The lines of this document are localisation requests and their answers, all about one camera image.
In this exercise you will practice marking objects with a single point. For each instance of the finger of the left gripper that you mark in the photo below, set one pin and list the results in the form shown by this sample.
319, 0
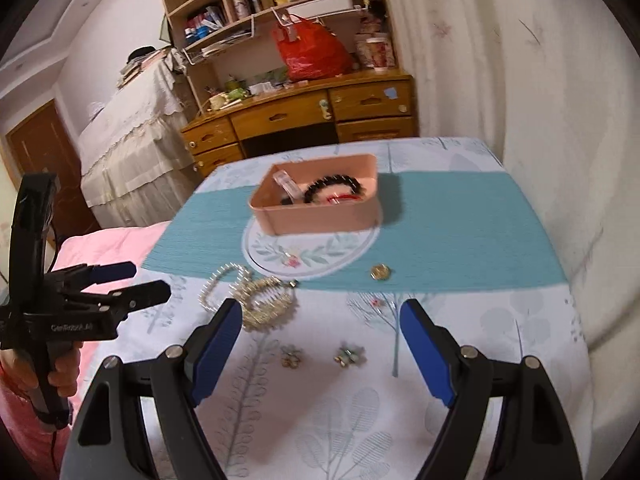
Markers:
112, 272
139, 297

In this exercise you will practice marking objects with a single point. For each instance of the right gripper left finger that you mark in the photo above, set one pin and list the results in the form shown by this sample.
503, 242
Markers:
109, 439

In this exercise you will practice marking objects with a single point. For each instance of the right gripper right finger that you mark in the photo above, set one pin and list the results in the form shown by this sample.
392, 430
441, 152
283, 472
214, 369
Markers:
533, 439

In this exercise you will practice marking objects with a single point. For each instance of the gold flower earring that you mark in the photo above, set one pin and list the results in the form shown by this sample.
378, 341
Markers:
291, 356

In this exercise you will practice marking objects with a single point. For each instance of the silver flower earring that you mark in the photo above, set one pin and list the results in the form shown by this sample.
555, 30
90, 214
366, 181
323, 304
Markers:
348, 355

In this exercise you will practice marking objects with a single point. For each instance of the round gold brooch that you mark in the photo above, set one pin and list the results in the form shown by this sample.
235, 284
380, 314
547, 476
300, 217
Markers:
380, 272

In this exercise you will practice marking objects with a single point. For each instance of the pink blanket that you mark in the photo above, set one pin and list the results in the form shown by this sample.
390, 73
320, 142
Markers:
105, 247

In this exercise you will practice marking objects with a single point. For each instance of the white lace cover cloth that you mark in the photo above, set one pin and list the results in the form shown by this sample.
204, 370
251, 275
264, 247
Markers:
135, 167

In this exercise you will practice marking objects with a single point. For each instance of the brown wooden door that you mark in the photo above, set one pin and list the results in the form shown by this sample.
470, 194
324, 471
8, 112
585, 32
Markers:
40, 143

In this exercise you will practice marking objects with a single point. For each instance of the floral teal bedspread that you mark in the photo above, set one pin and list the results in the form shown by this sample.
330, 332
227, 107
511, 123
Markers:
459, 237

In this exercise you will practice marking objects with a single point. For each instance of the pink plastic tray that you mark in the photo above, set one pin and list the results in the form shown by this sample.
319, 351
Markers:
341, 195

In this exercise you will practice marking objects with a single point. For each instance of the wooden bookshelf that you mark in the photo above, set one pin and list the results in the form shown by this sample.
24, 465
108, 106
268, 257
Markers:
260, 5

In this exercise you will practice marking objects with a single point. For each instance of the red plastic bag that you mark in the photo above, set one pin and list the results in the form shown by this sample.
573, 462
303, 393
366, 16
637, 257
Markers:
310, 51

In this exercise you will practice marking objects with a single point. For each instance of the wooden desk with drawers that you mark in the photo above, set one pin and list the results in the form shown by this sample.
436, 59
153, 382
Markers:
361, 106

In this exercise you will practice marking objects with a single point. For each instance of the red patterned cup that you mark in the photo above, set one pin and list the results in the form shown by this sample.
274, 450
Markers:
378, 53

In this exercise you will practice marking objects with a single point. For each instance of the white floral curtain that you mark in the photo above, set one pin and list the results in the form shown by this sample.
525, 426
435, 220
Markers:
552, 86

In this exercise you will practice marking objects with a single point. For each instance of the white wire basket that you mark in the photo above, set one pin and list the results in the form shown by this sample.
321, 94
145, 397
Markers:
220, 41

